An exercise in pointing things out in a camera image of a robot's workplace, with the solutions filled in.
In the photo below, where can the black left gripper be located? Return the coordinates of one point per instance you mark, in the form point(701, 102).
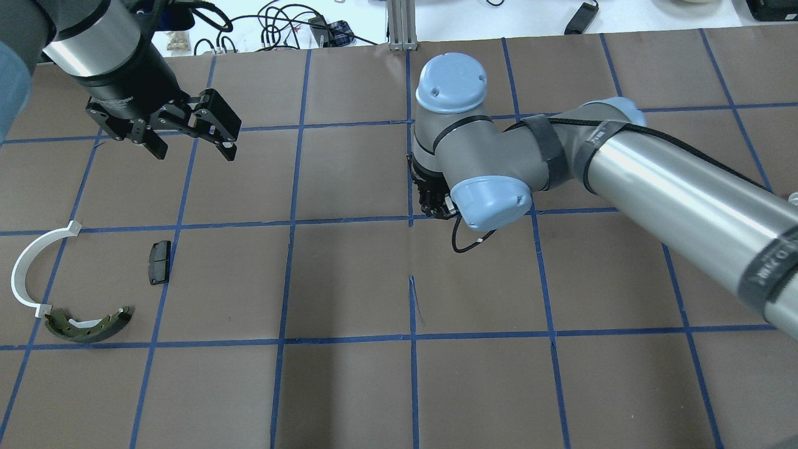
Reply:
point(136, 81)

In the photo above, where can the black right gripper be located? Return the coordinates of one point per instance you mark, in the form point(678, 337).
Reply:
point(426, 186)

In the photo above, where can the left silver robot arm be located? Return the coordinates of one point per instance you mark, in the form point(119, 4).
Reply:
point(106, 47)

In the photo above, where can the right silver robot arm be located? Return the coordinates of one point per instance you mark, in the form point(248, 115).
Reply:
point(728, 226)

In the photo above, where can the grey brake pad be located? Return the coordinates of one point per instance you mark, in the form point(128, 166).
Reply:
point(159, 263)

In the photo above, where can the olive curved brake shoe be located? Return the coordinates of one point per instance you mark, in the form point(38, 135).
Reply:
point(60, 324)

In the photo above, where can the black power adapter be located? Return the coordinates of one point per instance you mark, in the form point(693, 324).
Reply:
point(583, 18)

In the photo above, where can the aluminium frame post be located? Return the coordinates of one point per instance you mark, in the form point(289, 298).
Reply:
point(401, 25)

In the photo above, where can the white curved plastic bracket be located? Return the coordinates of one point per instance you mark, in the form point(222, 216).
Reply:
point(24, 261)

